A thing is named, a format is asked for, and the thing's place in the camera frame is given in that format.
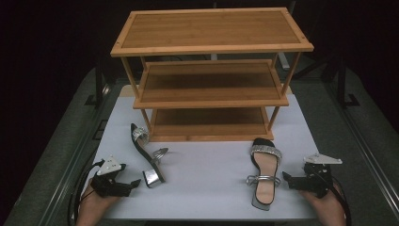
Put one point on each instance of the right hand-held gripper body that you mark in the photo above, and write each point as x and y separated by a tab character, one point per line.
320	175

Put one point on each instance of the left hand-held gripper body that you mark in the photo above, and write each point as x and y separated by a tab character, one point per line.
108	168

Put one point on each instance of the black silver-heeled rhinestone sandal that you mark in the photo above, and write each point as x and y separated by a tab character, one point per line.
147	153
266	169

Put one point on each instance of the three-tier wooden shoe rack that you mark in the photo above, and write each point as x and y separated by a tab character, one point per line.
210	29

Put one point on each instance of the person's right hand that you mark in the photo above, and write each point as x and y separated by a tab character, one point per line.
326	205

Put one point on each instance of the person's left hand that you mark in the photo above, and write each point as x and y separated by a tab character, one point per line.
95	204

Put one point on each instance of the black metal stand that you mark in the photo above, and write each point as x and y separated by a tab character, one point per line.
342	84
98	88

